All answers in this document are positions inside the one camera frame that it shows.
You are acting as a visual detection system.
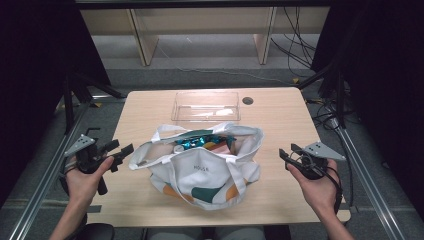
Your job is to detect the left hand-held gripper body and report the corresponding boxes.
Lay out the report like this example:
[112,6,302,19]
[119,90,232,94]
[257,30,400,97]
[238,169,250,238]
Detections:
[64,127,113,196]

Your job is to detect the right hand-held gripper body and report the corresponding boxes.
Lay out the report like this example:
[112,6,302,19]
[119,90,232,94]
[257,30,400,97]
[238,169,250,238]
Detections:
[294,141,347,181]

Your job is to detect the blue potato chip bag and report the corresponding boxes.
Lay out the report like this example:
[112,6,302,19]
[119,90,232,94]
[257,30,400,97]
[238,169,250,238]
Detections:
[174,134,237,152]

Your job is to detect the white patterned tote bag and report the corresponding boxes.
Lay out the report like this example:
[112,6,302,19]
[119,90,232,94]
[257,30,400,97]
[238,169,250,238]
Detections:
[128,121,265,212]

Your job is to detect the clear plastic storage box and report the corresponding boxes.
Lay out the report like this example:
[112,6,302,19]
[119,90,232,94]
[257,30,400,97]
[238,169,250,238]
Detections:
[170,91,242,123]

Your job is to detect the person's left hand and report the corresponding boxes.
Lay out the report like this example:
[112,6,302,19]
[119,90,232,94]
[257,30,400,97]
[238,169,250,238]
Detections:
[64,156,115,208]

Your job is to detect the person's right hand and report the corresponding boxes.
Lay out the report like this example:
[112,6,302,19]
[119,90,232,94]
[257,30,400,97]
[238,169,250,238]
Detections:
[286,158,342,214]

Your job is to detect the black metal stand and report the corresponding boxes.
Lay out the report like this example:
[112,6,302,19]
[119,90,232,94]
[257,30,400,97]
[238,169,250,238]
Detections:
[62,71,127,135]
[296,63,348,130]

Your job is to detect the grey tape strip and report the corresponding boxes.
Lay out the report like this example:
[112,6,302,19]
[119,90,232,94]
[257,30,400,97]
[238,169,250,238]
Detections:
[333,201,359,214]

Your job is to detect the black chair armrest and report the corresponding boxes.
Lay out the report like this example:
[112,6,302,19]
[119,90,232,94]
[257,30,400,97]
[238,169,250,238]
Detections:
[73,222,116,240]

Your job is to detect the dark curtain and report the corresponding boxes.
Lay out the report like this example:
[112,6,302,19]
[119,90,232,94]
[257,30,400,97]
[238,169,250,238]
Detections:
[0,0,112,208]
[311,0,424,212]

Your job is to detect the person's grey trousers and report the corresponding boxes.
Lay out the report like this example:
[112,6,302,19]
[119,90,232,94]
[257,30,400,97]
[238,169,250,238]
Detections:
[145,226,268,240]

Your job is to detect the light wooden bench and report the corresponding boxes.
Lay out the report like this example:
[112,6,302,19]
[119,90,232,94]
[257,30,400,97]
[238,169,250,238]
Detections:
[79,6,331,67]

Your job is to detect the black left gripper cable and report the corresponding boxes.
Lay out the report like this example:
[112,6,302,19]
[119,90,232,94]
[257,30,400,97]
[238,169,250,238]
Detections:
[58,164,79,198]

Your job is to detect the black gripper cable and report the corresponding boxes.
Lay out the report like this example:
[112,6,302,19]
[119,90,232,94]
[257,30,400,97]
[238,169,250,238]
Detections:
[58,164,79,198]
[328,166,345,215]

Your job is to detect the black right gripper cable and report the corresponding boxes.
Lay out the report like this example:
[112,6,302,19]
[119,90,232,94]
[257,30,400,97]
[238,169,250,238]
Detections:
[328,166,345,215]

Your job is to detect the tangle of black floor cables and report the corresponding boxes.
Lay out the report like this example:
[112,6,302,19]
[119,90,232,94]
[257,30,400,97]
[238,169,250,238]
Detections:
[305,97,355,208]

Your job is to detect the aluminium frame rail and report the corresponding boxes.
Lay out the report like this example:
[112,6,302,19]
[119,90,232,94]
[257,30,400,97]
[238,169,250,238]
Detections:
[329,118,407,240]
[8,96,99,240]

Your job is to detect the bundle of black cables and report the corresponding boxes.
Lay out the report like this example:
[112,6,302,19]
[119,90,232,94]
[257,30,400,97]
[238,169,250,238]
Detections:
[269,6,318,78]

